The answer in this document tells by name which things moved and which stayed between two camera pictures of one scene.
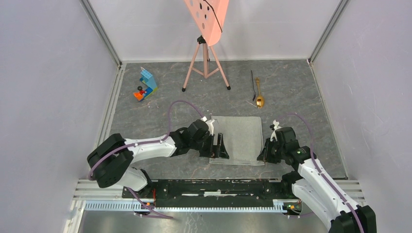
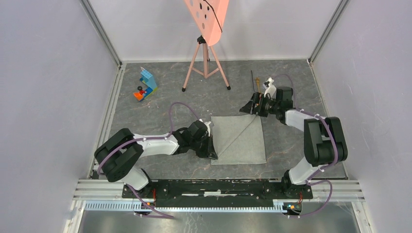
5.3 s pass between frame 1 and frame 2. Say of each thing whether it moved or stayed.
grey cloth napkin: stayed
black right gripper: moved
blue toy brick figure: stayed
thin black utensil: stayed
